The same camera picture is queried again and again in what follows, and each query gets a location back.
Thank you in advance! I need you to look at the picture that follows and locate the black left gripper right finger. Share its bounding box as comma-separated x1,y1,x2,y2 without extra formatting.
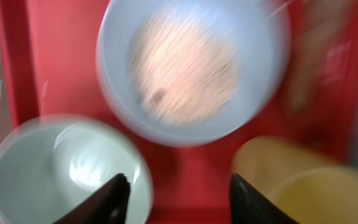
229,173,298,224

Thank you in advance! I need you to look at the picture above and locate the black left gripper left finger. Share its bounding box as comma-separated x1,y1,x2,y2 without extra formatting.
53,173,131,224

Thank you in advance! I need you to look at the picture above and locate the yellow plastic cup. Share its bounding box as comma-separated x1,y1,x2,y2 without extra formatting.
232,136,358,224

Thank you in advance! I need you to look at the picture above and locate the mint green bowl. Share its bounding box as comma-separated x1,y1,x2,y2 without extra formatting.
0,115,154,223

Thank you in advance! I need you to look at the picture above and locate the light blue bowl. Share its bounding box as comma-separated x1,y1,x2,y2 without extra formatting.
96,0,291,146

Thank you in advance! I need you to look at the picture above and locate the white rice pile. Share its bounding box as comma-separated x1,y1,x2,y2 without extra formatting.
131,11,239,125

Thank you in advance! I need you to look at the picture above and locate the brown carrot stick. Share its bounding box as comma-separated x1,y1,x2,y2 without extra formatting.
285,0,357,114

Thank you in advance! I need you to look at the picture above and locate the red serving tray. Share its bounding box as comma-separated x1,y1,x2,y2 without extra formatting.
0,0,358,223

